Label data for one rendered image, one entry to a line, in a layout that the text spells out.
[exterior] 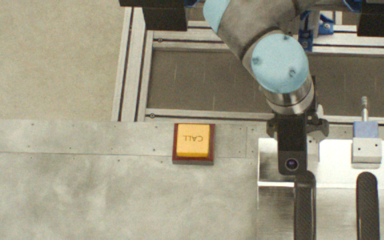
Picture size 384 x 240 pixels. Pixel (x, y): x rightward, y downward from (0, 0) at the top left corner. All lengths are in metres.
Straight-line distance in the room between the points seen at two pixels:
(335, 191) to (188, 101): 0.91
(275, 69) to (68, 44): 1.63
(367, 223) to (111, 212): 0.47
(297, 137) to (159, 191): 0.38
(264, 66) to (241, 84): 1.21
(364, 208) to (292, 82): 0.41
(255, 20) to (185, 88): 1.17
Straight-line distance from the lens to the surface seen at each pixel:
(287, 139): 1.41
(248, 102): 2.41
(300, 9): 1.33
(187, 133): 1.68
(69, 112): 2.69
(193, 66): 2.47
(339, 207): 1.58
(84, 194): 1.70
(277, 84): 1.23
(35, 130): 1.77
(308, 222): 1.57
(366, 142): 1.59
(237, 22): 1.28
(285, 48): 1.24
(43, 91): 2.74
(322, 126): 1.45
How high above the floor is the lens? 2.36
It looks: 64 degrees down
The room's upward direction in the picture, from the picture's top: 8 degrees counter-clockwise
